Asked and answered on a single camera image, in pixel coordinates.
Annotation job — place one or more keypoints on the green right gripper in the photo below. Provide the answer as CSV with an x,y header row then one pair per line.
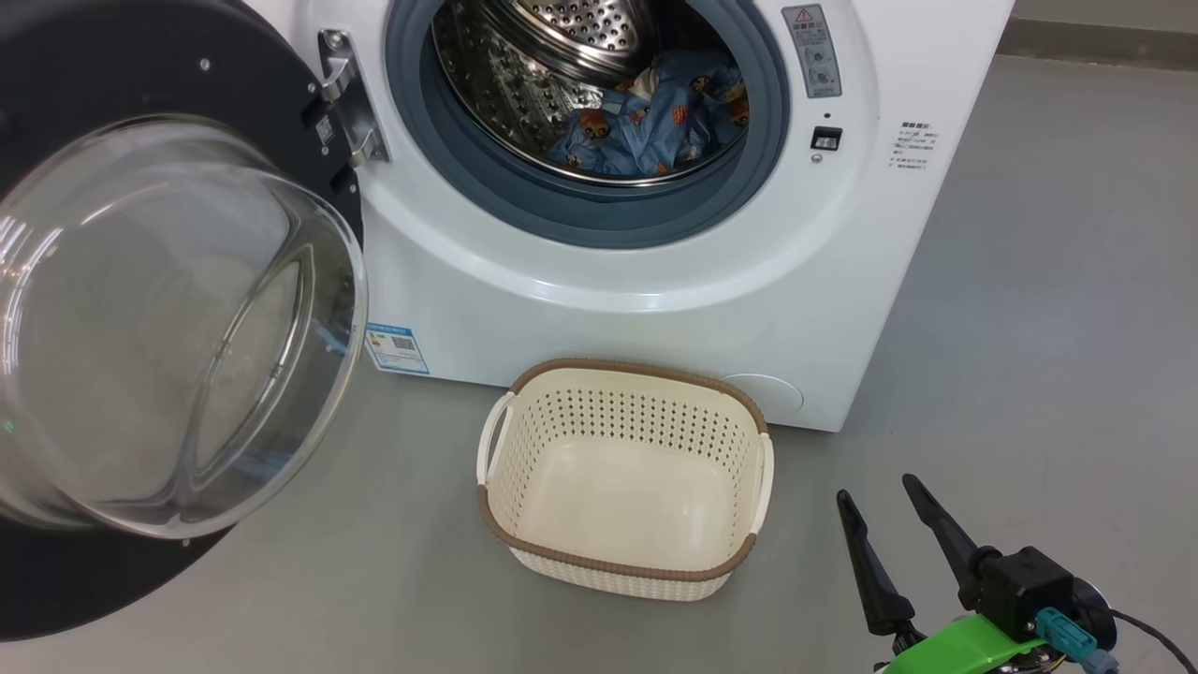
x,y
964,646

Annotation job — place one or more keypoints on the blue cartoon print clothes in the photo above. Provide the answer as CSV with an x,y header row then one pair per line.
x,y
655,122

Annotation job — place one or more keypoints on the black-rimmed glass washer door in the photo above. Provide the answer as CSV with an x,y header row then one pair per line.
x,y
168,318

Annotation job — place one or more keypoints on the cream perforated laundry basket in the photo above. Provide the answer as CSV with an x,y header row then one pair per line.
x,y
627,487

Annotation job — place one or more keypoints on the white front-load washing machine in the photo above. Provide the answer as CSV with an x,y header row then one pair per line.
x,y
608,300

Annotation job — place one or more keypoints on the black door latch socket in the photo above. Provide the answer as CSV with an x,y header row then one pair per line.
x,y
826,139

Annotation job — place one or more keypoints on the grey rubber door gasket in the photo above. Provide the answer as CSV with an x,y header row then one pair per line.
x,y
580,211

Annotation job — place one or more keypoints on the silver metal door hinge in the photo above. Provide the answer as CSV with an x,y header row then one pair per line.
x,y
356,103

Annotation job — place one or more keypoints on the round white filter cover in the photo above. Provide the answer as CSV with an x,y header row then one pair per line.
x,y
772,393

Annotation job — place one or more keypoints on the grey warning sticker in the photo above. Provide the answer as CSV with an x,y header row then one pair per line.
x,y
812,51

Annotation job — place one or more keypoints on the blue energy label sticker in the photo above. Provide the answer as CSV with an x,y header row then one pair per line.
x,y
398,348

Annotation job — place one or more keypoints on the perforated steel washer drum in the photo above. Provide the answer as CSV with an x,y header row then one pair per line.
x,y
505,84

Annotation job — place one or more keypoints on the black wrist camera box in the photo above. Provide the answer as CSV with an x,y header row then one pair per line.
x,y
1025,590

